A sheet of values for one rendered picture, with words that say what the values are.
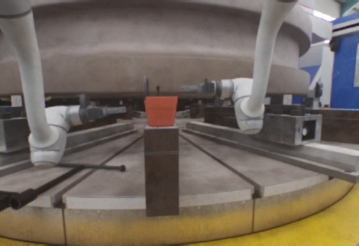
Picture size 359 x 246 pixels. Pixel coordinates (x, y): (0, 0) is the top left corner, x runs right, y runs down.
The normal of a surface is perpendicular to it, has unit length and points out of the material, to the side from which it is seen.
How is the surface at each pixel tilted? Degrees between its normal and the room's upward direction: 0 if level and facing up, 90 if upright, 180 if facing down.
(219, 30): 90
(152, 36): 90
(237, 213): 90
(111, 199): 90
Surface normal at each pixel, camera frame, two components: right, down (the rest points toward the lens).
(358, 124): -0.64, 0.10
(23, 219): -0.17, 0.12
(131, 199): 0.05, 0.12
